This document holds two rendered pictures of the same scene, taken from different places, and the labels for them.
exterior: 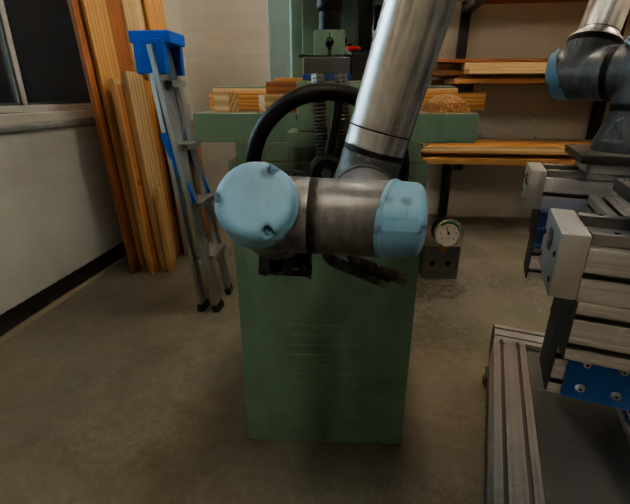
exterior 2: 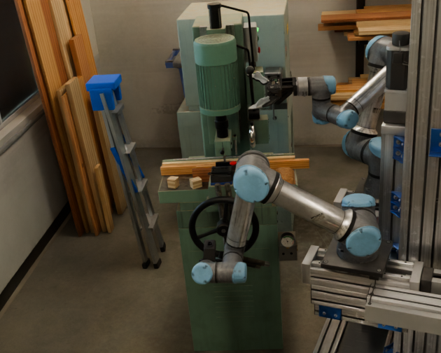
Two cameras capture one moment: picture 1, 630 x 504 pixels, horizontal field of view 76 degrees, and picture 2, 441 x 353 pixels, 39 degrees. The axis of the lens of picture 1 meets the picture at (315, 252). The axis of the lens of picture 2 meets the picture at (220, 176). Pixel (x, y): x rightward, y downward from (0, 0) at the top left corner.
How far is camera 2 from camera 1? 1.90 m
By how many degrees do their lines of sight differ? 6
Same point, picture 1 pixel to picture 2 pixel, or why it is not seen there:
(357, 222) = (227, 277)
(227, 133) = (175, 199)
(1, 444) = not seen: outside the picture
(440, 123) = not seen: hidden behind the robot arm
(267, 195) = (204, 273)
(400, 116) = (241, 237)
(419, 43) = (243, 220)
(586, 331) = (316, 294)
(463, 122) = not seen: hidden behind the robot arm
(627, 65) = (369, 156)
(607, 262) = (316, 272)
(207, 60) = (113, 12)
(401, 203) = (238, 272)
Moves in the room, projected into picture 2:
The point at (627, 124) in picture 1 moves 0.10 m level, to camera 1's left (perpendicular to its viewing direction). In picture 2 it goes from (372, 183) to (348, 185)
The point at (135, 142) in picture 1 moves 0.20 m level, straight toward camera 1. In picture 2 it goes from (78, 134) to (84, 146)
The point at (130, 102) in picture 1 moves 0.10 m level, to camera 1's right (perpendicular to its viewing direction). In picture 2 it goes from (73, 106) to (89, 105)
